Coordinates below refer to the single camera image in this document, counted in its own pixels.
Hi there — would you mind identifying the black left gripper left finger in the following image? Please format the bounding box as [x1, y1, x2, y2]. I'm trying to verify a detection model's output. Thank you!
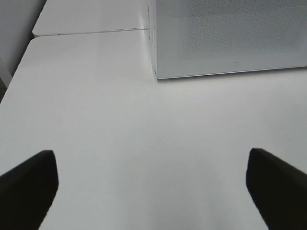
[0, 150, 59, 230]

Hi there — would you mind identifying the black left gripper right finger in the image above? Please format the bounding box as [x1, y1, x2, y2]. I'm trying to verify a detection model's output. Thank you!
[246, 148, 307, 230]

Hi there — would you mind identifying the white microwave oven body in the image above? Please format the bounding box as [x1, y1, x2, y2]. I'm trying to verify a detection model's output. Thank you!
[144, 0, 158, 79]

